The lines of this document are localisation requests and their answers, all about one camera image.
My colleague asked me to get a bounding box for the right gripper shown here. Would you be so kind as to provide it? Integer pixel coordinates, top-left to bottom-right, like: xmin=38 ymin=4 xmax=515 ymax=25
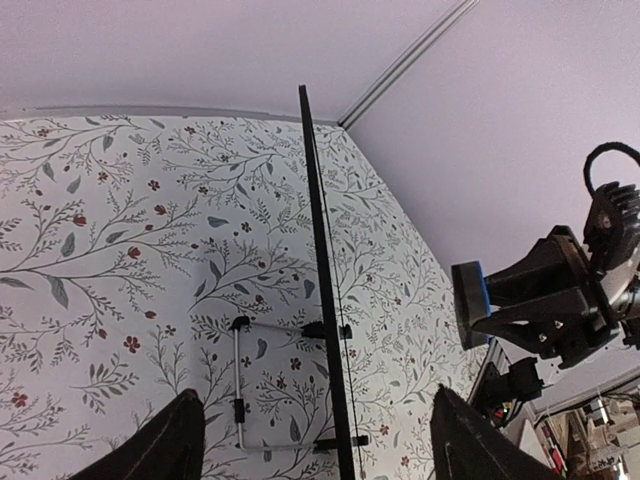
xmin=471 ymin=182 xmax=639 ymax=370

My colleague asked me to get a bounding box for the blue whiteboard eraser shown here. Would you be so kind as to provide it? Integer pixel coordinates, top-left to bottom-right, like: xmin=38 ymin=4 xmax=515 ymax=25
xmin=451 ymin=261 xmax=491 ymax=350

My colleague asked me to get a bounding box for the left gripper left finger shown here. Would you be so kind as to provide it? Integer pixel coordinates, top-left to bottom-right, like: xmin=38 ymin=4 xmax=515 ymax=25
xmin=72 ymin=389 xmax=206 ymax=480

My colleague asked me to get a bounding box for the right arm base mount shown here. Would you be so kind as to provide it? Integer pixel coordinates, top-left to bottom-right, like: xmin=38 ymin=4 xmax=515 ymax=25
xmin=479 ymin=357 xmax=546 ymax=416

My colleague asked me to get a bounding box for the metal wire whiteboard stand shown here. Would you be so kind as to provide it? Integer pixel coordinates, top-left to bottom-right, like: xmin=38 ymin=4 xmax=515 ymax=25
xmin=232 ymin=315 xmax=371 ymax=454

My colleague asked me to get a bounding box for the white whiteboard black frame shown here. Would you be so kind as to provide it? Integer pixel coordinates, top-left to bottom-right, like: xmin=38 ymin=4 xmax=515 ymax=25
xmin=298 ymin=85 xmax=356 ymax=479

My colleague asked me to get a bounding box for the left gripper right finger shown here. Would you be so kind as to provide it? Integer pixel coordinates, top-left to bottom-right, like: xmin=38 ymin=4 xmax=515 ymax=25
xmin=430 ymin=385 xmax=560 ymax=480

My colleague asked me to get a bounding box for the floral patterned table mat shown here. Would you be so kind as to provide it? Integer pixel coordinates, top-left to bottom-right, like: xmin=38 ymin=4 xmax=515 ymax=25
xmin=1 ymin=115 xmax=484 ymax=479

